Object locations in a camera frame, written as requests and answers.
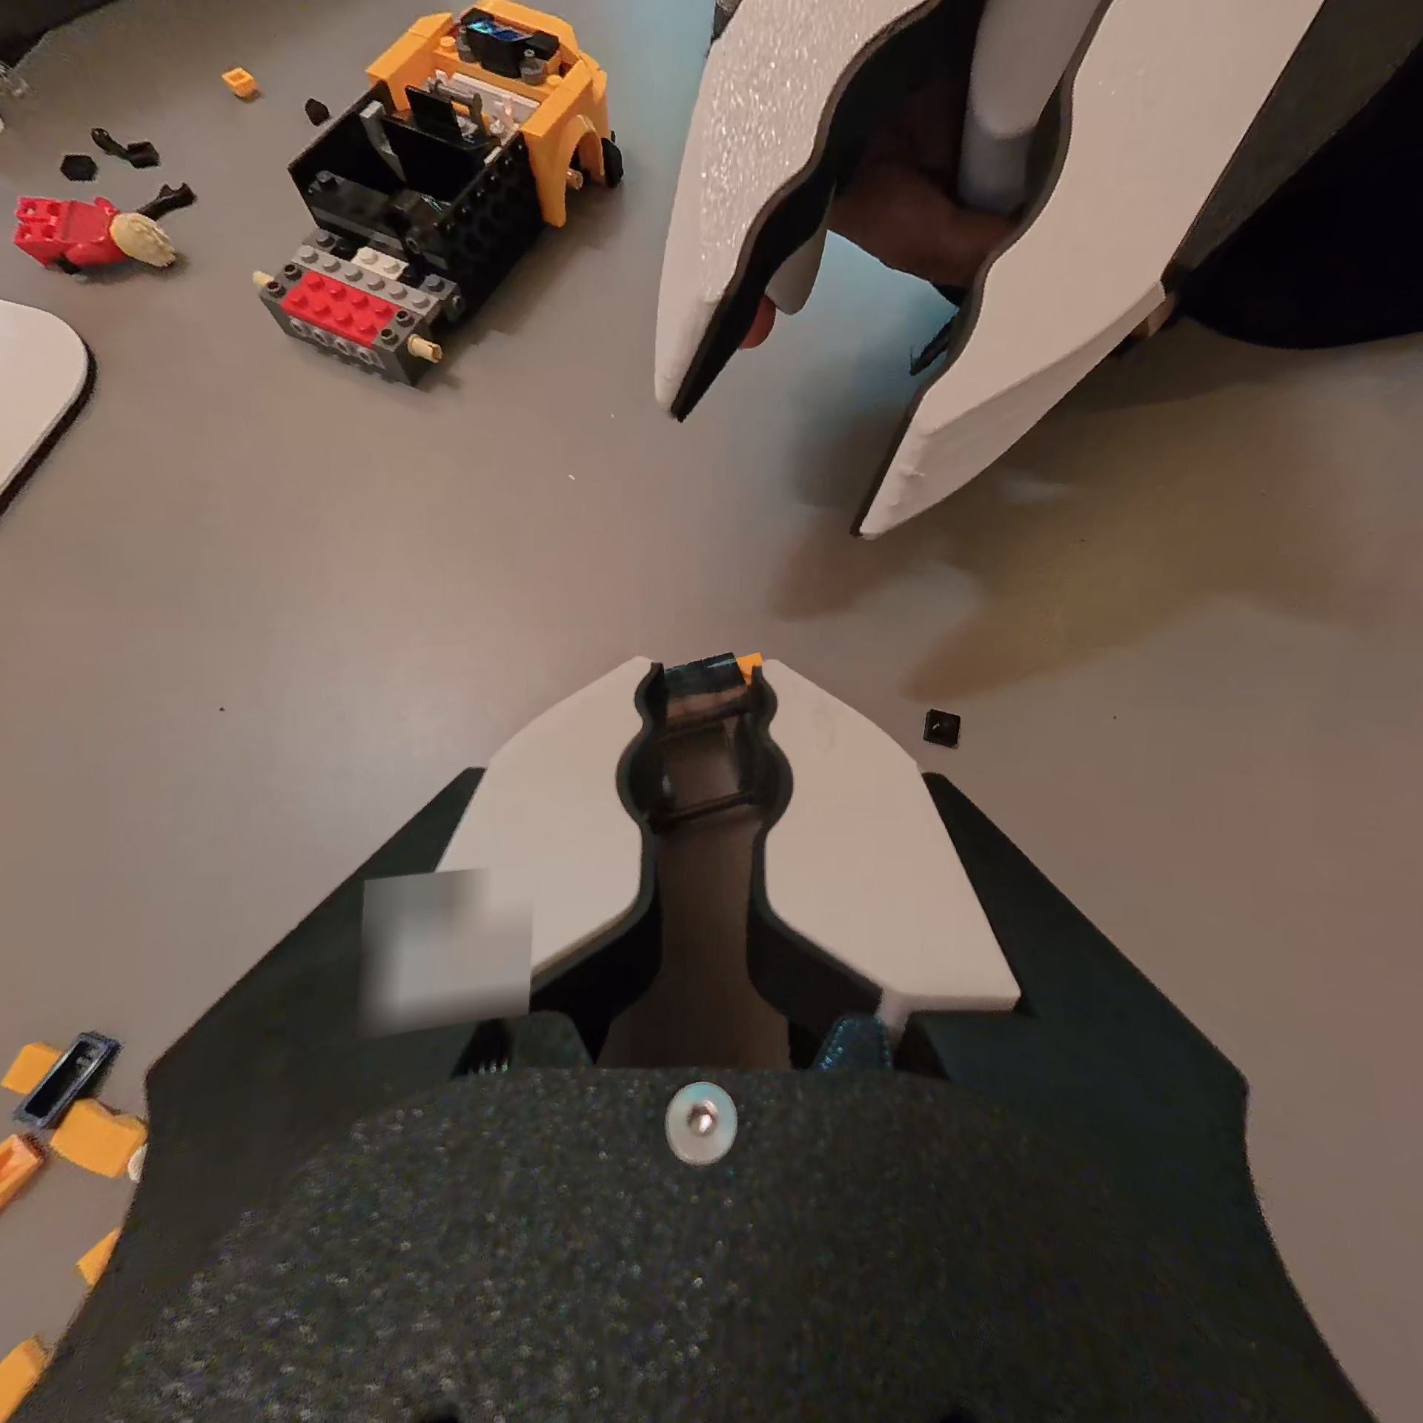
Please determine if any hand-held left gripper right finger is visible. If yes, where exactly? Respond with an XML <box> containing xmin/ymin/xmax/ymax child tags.
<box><xmin>748</xmin><ymin>656</ymin><xmax>1025</xmax><ymax>1041</ymax></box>

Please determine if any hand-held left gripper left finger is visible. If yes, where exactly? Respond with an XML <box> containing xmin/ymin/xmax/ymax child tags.
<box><xmin>439</xmin><ymin>656</ymin><xmax>666</xmax><ymax>1063</ymax></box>

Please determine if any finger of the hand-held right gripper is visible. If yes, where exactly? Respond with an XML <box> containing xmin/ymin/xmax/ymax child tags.
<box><xmin>854</xmin><ymin>0</ymin><xmax>1332</xmax><ymax>543</ymax></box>
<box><xmin>654</xmin><ymin>0</ymin><xmax>934</xmax><ymax>424</ymax></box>

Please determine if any black lego windshield assembly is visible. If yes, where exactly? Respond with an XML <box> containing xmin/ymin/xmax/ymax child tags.
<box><xmin>648</xmin><ymin>653</ymin><xmax>770</xmax><ymax>834</ymax></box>

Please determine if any orange and black lego car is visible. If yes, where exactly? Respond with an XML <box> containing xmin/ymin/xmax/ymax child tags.
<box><xmin>255</xmin><ymin>6</ymin><xmax>627</xmax><ymax>392</ymax></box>

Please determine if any pile of small lego pieces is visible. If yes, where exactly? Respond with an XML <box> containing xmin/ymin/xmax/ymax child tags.
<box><xmin>0</xmin><ymin>1032</ymin><xmax>151</xmax><ymax>1409</ymax></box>

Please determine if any cream round lego piece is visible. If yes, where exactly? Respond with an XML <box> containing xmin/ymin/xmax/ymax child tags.
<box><xmin>109</xmin><ymin>209</ymin><xmax>182</xmax><ymax>272</ymax></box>

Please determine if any red lego brick piece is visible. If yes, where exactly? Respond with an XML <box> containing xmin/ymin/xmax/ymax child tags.
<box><xmin>14</xmin><ymin>196</ymin><xmax>122</xmax><ymax>275</ymax></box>

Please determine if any person's right hand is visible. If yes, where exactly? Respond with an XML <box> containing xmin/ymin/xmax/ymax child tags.
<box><xmin>742</xmin><ymin>109</ymin><xmax>1020</xmax><ymax>353</ymax></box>

